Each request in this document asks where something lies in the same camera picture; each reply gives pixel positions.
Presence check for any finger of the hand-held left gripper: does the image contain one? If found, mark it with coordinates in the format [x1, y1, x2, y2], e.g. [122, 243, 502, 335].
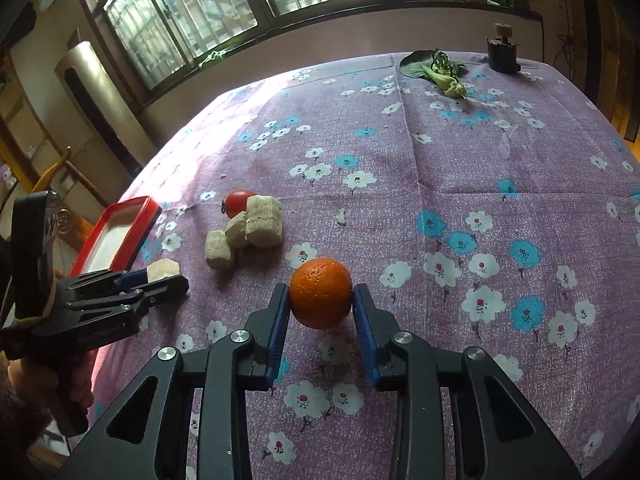
[65, 275, 190, 318]
[70, 269, 151, 291]

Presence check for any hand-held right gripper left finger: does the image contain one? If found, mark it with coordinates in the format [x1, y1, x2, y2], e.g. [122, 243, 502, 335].
[60, 282, 292, 480]

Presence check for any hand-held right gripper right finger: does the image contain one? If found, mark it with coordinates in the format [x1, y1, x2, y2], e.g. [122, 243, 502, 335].
[352, 284, 583, 480]

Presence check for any white peeled sugarcane piece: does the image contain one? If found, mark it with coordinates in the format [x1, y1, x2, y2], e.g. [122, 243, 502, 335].
[245, 195, 284, 249]
[224, 211, 249, 249]
[146, 258, 181, 283]
[205, 230, 236, 269]

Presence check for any red tray box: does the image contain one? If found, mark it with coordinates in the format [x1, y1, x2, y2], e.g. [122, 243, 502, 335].
[70, 196, 163, 277]

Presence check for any small orange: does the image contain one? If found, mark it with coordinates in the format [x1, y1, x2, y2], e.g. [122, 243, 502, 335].
[289, 257, 353, 330]

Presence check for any person's left forearm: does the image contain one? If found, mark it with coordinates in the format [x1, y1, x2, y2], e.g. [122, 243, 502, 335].
[0, 360, 66, 480]

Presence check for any person's left hand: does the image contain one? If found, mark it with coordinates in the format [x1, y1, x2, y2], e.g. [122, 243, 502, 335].
[5, 350, 96, 426]

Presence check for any wooden chair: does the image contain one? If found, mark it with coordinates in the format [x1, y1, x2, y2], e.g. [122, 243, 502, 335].
[30, 146, 108, 241]

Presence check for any small red tomato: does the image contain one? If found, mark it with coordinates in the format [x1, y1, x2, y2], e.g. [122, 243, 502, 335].
[221, 189, 259, 219]

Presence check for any white standing air conditioner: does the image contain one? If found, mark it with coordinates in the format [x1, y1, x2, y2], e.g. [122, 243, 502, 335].
[55, 40, 158, 171]

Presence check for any purple floral tablecloth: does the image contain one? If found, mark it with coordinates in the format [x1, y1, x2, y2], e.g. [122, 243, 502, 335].
[65, 52, 640, 480]

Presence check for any green plant scrap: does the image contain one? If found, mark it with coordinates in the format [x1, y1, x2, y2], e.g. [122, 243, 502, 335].
[197, 47, 236, 68]

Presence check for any green bok choy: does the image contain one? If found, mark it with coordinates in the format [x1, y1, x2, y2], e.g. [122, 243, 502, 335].
[400, 49, 471, 100]

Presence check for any barred window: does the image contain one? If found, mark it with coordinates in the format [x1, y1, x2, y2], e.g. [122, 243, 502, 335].
[75, 0, 501, 106]

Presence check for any black small device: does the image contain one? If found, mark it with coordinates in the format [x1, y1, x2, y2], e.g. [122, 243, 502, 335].
[486, 23, 522, 73]

